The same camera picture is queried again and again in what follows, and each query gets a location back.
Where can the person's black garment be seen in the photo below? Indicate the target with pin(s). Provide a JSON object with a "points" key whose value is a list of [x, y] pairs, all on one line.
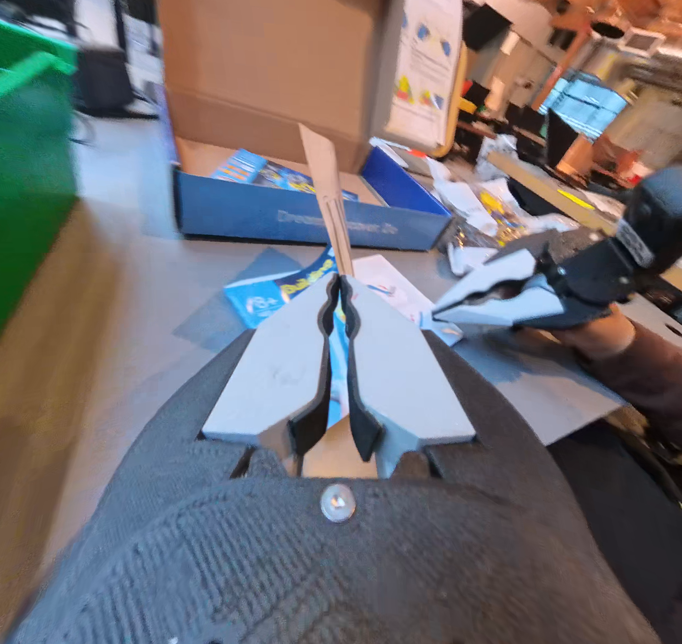
{"points": [[612, 521]]}

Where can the blue robot kit box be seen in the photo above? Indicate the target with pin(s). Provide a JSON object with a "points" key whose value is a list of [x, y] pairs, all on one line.
{"points": [[266, 42]]}

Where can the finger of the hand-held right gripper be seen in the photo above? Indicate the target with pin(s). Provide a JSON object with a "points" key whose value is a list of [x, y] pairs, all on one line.
{"points": [[522, 306], [501, 271]]}

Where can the person's right hand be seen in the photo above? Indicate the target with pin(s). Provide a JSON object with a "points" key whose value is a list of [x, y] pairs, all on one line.
{"points": [[602, 338]]}

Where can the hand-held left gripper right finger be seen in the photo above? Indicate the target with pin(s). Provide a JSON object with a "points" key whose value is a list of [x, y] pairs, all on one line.
{"points": [[410, 383]]}

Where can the blue printed leaflet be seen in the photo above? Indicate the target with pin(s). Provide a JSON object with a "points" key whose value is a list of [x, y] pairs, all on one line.
{"points": [[277, 175]]}

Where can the background grey desk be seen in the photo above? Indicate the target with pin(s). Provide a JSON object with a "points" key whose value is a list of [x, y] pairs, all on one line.
{"points": [[533, 175]]}

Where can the yellow sticky note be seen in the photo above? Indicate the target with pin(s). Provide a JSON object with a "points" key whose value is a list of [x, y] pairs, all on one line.
{"points": [[575, 199]]}

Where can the green plastic bin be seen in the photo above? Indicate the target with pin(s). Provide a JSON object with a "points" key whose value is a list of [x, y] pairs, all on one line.
{"points": [[32, 175]]}

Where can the clear bag of tan pieces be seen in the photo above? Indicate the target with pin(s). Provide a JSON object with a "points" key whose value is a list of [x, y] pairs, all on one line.
{"points": [[495, 207]]}

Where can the instruction sheet on stand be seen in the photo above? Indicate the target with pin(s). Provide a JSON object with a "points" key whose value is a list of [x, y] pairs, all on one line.
{"points": [[458, 95]]}

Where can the paned window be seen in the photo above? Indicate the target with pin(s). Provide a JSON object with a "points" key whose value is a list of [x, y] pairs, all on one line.
{"points": [[586, 101]]}

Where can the printed instruction sheet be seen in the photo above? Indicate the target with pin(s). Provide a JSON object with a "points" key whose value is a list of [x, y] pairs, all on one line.
{"points": [[426, 42]]}

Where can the printed instruction booklet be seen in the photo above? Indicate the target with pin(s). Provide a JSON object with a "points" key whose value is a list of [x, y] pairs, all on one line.
{"points": [[322, 175]]}

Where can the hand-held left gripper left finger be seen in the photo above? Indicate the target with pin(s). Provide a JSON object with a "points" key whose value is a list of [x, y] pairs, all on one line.
{"points": [[266, 383]]}

